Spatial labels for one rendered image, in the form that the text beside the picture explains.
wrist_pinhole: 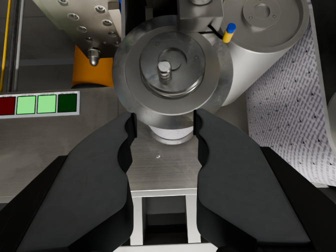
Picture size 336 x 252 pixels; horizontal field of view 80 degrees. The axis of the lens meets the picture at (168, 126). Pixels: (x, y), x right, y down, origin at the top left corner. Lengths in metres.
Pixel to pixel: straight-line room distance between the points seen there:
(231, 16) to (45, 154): 0.57
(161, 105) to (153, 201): 0.46
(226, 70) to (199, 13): 0.07
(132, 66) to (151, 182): 0.38
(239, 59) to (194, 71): 0.09
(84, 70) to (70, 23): 1.54
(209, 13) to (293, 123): 0.20
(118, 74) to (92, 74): 1.81
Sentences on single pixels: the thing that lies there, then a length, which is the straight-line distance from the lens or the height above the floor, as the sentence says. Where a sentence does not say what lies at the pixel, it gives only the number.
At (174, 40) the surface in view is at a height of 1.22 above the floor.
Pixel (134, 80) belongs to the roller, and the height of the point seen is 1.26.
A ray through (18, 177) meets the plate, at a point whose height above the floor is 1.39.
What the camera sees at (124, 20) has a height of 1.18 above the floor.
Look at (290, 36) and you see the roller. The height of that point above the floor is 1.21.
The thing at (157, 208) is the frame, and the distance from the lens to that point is 0.66.
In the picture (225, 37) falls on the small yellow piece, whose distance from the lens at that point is 0.24.
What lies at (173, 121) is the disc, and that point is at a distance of 0.23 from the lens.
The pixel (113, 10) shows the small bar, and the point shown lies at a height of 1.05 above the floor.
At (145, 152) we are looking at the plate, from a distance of 0.57.
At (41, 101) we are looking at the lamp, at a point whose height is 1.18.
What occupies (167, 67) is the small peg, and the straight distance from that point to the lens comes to 0.20.
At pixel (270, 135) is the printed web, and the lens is 0.41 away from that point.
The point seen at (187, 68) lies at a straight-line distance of 0.23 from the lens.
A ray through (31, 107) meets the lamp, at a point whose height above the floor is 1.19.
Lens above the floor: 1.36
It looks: 9 degrees down
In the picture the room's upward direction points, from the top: 177 degrees clockwise
